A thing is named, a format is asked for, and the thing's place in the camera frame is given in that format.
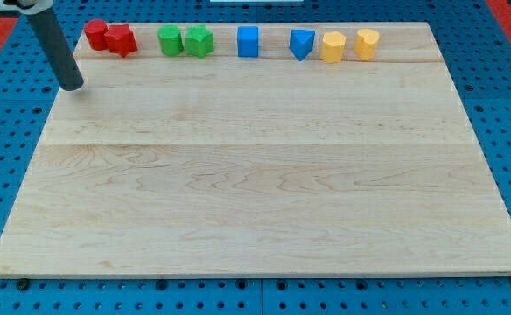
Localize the red star block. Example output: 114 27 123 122
103 23 138 58

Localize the green star block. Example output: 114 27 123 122
185 24 214 59

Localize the yellow heart block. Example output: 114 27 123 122
353 29 380 61

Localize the light wooden board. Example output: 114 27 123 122
0 22 511 279

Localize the blue triangle block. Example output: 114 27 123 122
289 29 315 61

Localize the yellow hexagon block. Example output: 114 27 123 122
319 31 347 64

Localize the green cylinder block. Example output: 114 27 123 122
157 24 184 57

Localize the red cylinder block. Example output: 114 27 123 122
83 19 109 51

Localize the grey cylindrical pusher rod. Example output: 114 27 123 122
24 0 84 91

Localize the blue cube block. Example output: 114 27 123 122
237 26 259 58

